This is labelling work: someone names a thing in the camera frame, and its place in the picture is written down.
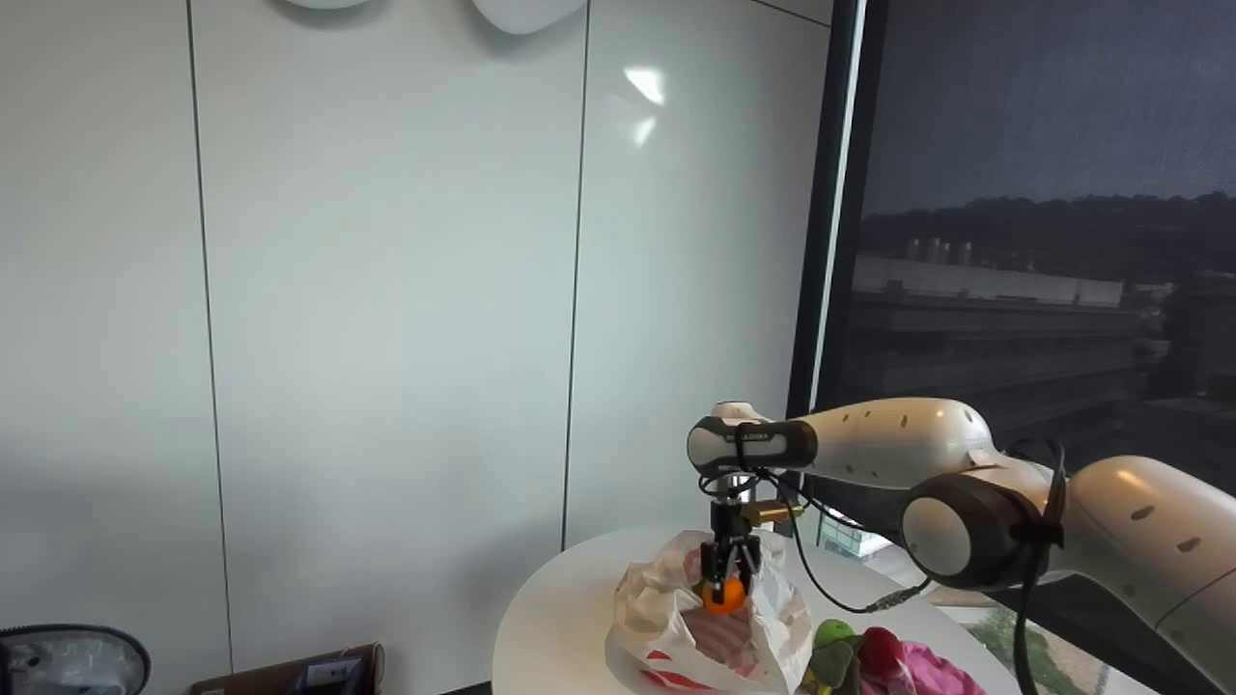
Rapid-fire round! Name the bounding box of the orange round fruit toy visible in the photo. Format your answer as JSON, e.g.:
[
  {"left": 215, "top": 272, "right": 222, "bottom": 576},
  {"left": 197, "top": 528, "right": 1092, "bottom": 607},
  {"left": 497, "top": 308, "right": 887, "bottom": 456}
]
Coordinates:
[{"left": 703, "top": 578, "right": 747, "bottom": 613}]

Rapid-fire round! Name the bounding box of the white red plastic bag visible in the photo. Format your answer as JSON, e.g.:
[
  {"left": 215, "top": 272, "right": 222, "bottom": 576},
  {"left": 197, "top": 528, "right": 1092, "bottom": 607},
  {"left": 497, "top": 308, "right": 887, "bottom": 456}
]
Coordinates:
[{"left": 610, "top": 528, "right": 815, "bottom": 695}]

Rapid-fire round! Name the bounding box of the pink crumpled cloth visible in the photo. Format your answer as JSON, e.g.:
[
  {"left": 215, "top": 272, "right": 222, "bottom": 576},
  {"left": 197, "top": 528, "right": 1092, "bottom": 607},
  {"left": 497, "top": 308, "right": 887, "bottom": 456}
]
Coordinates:
[{"left": 858, "top": 627, "right": 984, "bottom": 695}]

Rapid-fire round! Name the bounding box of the green round fruit toy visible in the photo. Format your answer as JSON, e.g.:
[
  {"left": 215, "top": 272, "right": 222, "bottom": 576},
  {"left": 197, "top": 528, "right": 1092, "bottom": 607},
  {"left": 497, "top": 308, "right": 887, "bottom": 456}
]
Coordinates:
[{"left": 813, "top": 619, "right": 858, "bottom": 689}]

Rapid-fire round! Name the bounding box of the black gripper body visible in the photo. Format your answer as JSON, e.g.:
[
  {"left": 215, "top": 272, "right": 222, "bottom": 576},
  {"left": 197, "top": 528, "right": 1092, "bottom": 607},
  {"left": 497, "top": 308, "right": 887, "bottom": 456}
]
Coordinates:
[{"left": 699, "top": 505, "right": 762, "bottom": 578}]

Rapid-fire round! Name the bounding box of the dark round bin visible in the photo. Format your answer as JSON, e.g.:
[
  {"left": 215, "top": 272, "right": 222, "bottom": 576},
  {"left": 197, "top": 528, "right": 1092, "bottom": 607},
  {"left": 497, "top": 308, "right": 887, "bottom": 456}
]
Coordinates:
[{"left": 0, "top": 627, "right": 152, "bottom": 695}]

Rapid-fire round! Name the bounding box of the dark framed board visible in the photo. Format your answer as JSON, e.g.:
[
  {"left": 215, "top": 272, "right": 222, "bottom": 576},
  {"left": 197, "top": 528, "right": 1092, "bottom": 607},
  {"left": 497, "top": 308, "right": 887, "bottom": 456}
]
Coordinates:
[{"left": 189, "top": 646, "right": 383, "bottom": 695}]

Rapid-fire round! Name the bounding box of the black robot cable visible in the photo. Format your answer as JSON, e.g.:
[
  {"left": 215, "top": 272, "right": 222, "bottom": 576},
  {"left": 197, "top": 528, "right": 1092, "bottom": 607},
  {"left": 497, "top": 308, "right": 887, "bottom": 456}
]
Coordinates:
[{"left": 748, "top": 465, "right": 937, "bottom": 619}]

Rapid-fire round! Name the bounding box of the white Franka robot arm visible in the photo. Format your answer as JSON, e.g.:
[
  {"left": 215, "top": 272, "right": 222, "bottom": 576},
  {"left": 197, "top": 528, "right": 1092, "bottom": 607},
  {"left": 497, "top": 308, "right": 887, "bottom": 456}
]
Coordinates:
[{"left": 686, "top": 399, "right": 1236, "bottom": 690}]

